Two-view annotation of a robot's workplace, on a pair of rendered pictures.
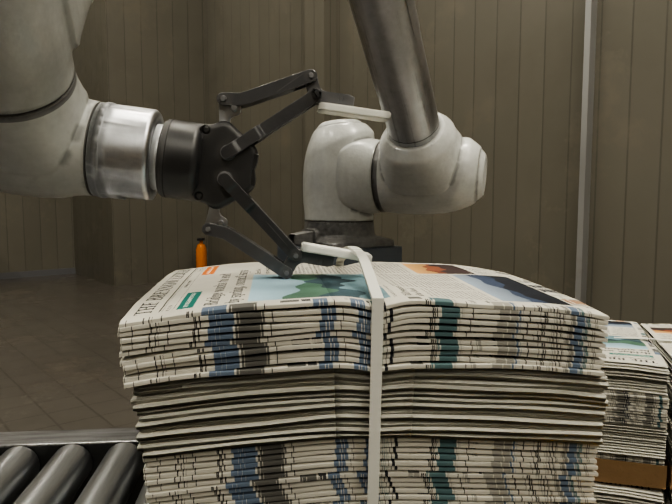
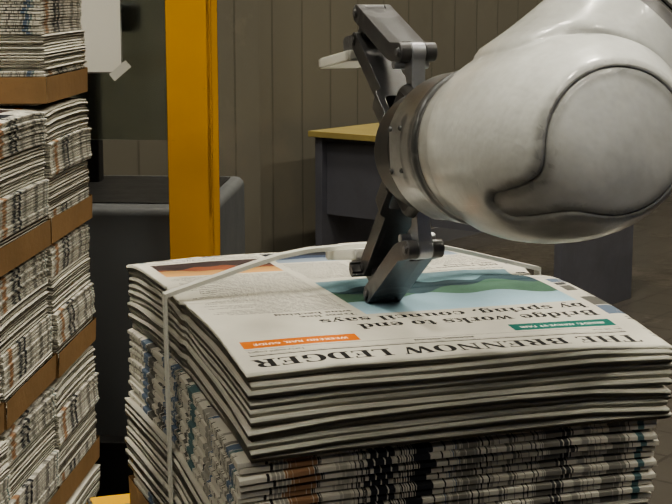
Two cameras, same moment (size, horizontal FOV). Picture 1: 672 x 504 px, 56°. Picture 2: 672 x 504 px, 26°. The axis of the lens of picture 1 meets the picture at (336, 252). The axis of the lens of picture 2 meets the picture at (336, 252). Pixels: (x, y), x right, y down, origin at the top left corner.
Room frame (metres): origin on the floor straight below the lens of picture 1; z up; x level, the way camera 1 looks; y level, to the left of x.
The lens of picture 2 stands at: (0.88, 1.00, 1.25)
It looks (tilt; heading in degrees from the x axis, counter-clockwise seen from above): 10 degrees down; 257
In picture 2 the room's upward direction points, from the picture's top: straight up
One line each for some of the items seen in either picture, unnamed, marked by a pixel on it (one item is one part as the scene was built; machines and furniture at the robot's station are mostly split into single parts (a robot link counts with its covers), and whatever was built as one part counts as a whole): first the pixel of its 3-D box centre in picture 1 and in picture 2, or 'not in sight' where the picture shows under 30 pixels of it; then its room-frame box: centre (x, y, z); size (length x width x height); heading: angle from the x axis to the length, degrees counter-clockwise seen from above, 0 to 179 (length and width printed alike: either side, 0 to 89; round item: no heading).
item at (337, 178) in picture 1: (343, 170); not in sight; (1.42, -0.02, 1.17); 0.18 x 0.16 x 0.22; 68
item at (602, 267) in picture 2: not in sight; (470, 213); (-1.02, -4.76, 0.33); 1.24 x 0.64 x 0.67; 129
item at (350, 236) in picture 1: (332, 233); not in sight; (1.41, 0.01, 1.03); 0.22 x 0.18 x 0.06; 129
